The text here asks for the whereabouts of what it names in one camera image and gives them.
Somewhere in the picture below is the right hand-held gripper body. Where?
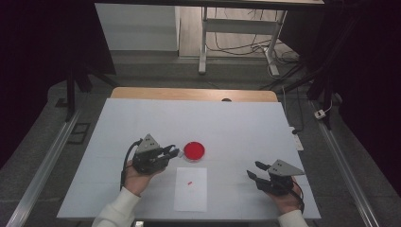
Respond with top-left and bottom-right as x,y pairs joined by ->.
255,159 -> 306,197

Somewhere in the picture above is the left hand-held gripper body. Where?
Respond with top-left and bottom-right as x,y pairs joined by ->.
131,133 -> 171,176

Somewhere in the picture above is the round red ink pad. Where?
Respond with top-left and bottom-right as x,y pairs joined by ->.
183,141 -> 206,163

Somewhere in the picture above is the white paper sheet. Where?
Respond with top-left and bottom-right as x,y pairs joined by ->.
173,166 -> 208,213

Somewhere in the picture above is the person's right hand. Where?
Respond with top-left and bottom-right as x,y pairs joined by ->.
266,179 -> 305,217

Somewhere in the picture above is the person's left hand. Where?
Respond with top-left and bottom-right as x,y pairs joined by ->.
122,160 -> 166,197

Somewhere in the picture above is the large white table mat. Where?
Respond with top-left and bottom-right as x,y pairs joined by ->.
56,97 -> 322,220

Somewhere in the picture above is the white power strip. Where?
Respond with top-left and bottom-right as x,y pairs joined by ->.
289,126 -> 305,151

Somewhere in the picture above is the black metal stand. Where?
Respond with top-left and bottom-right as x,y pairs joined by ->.
55,62 -> 119,123

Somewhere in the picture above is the white cabinet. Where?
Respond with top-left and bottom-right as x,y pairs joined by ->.
95,3 -> 181,52

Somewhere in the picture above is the black curtain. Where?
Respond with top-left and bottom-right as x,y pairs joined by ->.
0,0 -> 117,168
280,0 -> 401,197

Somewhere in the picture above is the right hand-held gripper cable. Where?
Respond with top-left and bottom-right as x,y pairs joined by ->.
291,181 -> 306,214

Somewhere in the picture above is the aluminium rail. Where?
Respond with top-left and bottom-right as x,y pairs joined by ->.
310,100 -> 381,227
6,108 -> 83,227

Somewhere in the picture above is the tangle of black floor cables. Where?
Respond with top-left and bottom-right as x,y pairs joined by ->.
206,8 -> 301,64

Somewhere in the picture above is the white desk frame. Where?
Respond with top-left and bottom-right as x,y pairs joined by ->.
198,7 -> 288,77

